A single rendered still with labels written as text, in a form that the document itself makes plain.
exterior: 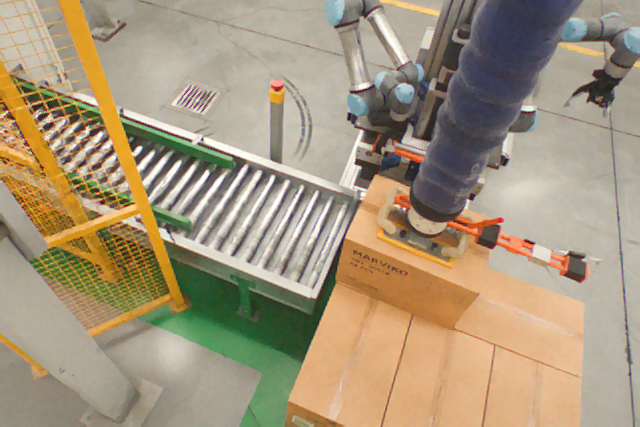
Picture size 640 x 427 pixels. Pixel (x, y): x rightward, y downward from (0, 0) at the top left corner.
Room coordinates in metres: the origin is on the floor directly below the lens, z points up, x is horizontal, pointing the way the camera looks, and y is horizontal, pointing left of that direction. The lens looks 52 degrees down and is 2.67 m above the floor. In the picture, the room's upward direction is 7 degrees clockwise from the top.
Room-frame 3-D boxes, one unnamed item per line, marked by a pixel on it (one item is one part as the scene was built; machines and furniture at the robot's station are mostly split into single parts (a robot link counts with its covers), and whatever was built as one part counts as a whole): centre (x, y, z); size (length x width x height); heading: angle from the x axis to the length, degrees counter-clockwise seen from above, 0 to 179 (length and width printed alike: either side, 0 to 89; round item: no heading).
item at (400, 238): (1.10, -0.46, 0.97); 0.34 x 0.10 x 0.05; 71
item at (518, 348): (0.81, -0.71, 0.34); 1.20 x 1.00 x 0.40; 74
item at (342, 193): (1.93, 0.88, 0.50); 2.31 x 0.05 x 0.19; 74
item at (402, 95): (1.53, -0.32, 1.38); 0.09 x 0.08 x 0.11; 39
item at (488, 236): (1.11, -0.73, 1.07); 0.10 x 0.08 x 0.06; 161
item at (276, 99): (1.93, 0.26, 0.50); 0.07 x 0.07 x 1.00; 74
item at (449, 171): (1.19, -0.50, 1.68); 0.22 x 0.22 x 1.04
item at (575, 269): (0.99, -1.06, 1.07); 0.08 x 0.07 x 0.05; 71
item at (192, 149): (1.98, 1.24, 0.60); 1.60 x 0.10 x 0.09; 74
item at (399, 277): (1.19, -0.50, 0.74); 0.60 x 0.40 x 0.40; 71
